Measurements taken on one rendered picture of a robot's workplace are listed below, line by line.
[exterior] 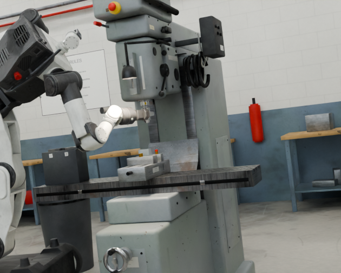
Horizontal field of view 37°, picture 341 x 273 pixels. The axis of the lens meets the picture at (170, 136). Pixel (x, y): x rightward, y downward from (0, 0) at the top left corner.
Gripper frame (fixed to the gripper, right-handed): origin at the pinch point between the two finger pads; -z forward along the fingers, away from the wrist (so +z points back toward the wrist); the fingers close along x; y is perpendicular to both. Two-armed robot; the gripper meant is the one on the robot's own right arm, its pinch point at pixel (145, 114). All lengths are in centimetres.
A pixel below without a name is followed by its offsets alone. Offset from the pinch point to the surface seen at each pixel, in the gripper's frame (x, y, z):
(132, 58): -7.1, -28.5, 11.0
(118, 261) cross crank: -24, 64, 48
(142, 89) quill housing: -7.0, -12.7, 6.8
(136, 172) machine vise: -8.6, 28.5, 18.4
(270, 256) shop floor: 44, 122, -158
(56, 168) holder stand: 49, 24, 28
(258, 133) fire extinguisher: 187, 29, -360
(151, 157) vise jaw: -6.9, 22.7, 6.1
